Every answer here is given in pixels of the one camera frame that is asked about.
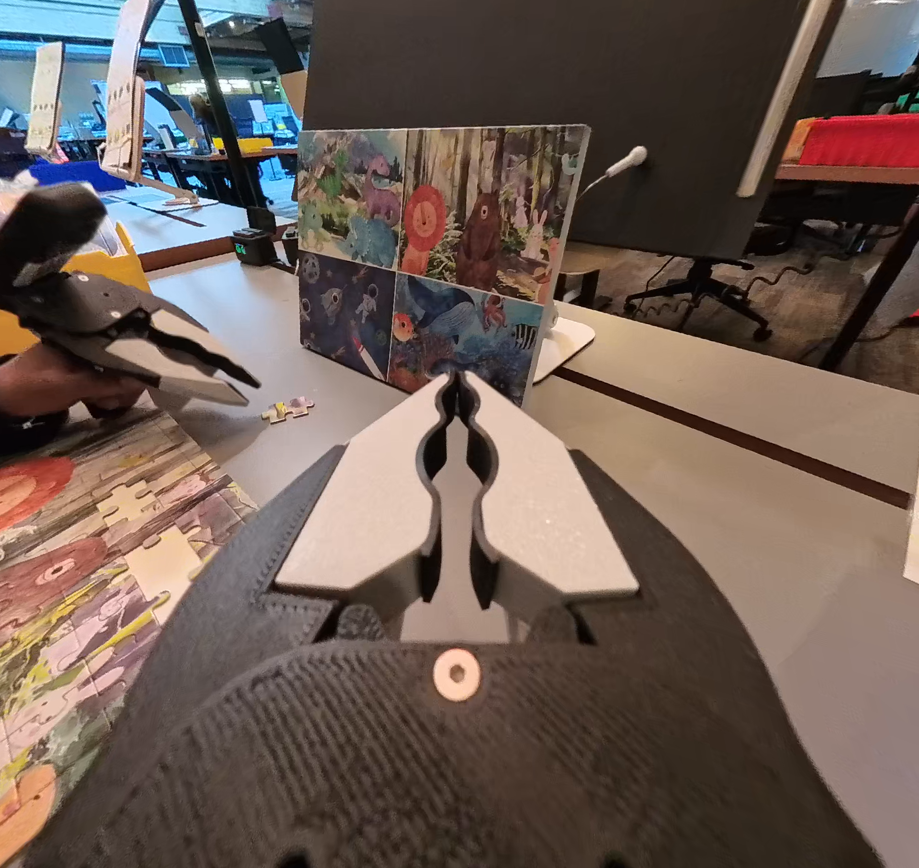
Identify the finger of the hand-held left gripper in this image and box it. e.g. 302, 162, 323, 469
104, 337, 251, 409
140, 306, 263, 389

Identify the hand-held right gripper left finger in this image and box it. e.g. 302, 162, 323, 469
274, 371, 460, 628

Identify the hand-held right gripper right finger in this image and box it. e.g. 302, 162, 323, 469
459, 371, 641, 628

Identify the forest animal jigsaw puzzle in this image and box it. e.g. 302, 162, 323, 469
0, 405, 259, 847

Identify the person's left hand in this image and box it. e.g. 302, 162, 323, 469
0, 361, 148, 424

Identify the neighbouring grey table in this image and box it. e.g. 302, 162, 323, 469
93, 189, 303, 273

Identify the black charger green display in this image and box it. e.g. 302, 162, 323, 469
231, 227, 277, 266

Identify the white stand base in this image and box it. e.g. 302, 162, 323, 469
531, 315, 597, 385

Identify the wooden board stand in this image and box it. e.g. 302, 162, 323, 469
23, 41, 67, 161
99, 0, 201, 208

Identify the black pole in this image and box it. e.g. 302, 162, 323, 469
161, 0, 248, 230

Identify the illustrated puzzle box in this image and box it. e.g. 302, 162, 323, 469
296, 124, 593, 409

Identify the printed instruction sheet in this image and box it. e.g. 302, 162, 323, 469
903, 466, 919, 585

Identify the black partition panel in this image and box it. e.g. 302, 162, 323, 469
302, 0, 844, 260

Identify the red cloth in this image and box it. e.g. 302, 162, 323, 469
779, 114, 919, 169

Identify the grey metal tube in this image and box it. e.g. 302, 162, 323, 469
736, 0, 859, 199

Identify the white cable plug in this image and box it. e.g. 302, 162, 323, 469
574, 146, 649, 197

